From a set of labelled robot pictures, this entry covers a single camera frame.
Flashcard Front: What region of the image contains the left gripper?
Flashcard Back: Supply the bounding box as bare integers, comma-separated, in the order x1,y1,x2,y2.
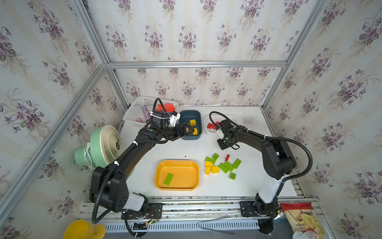
160,122,194,140

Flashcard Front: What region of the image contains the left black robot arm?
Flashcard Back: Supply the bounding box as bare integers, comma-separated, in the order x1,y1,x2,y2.
90,98,195,224

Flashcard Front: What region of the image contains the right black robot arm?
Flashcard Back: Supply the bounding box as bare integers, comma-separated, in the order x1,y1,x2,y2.
216,119,313,235

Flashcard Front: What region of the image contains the dark blue plastic tray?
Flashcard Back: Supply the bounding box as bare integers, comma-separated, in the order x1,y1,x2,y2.
179,110,203,140

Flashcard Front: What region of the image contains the white plastic tray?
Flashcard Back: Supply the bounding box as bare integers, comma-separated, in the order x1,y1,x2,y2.
203,115,240,134

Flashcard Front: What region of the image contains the red toy in basket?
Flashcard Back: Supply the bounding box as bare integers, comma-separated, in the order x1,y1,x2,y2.
155,103,175,113

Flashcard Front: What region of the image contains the green lego plate long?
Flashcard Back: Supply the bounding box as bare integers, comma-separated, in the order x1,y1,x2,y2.
218,163,229,174

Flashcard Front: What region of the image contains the purple bottle in basket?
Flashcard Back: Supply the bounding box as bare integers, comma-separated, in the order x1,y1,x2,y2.
141,106,151,122

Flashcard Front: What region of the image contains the small green lego brick bottom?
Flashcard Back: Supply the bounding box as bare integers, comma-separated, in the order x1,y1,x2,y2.
229,172,236,180

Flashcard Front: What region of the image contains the yellow plastic tray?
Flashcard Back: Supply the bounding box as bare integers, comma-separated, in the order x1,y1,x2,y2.
154,160,200,191

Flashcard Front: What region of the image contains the white perforated basket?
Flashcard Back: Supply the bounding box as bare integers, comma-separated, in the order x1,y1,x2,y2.
123,96,179,123

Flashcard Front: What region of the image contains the green desk fan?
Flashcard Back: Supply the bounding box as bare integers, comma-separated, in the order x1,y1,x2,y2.
74,125,125,170

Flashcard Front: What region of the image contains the snack bag red top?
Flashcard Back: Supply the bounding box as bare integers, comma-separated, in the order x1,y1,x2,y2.
281,202,325,239

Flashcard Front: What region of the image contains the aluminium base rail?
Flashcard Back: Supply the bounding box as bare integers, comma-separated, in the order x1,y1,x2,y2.
79,195,323,234

